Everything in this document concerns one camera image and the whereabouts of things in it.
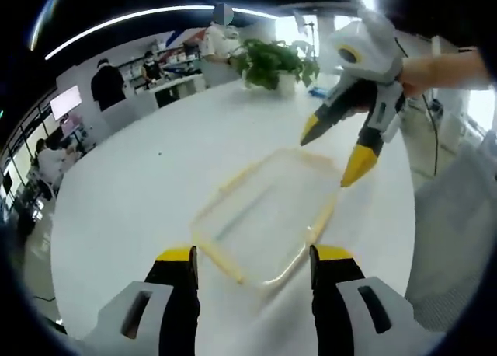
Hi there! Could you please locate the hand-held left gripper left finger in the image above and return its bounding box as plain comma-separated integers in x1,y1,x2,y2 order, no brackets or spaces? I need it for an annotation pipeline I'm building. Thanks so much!
83,245,201,356

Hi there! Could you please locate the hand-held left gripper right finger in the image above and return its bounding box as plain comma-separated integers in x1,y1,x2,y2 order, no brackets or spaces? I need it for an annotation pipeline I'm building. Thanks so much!
309,243,422,356

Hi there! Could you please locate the clear container with yellow buckle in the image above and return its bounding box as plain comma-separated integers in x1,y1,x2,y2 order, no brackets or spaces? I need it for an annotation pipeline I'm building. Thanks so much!
189,147,346,315

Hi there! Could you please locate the person's right hand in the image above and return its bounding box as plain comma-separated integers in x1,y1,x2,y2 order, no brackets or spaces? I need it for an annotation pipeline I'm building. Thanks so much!
398,55,447,99

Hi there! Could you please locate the potted green plant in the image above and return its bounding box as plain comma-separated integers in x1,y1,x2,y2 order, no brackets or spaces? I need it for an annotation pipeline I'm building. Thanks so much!
234,38,322,93

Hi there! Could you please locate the person's grey clothing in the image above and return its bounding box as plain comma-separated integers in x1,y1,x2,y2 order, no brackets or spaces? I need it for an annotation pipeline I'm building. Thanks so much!
402,136,497,332

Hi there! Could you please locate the white counter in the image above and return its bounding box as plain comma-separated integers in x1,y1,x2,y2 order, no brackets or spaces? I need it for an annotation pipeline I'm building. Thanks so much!
135,72,207,110

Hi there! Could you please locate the long ceiling light strip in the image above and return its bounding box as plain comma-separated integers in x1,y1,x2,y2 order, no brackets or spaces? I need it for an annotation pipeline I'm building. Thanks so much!
43,4,279,61

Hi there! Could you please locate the bright monitor screen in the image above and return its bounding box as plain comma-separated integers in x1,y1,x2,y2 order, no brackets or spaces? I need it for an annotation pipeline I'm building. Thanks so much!
49,85,83,120

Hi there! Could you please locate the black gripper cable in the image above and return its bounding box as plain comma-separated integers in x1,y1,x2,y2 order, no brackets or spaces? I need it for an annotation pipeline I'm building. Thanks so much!
420,93,442,180

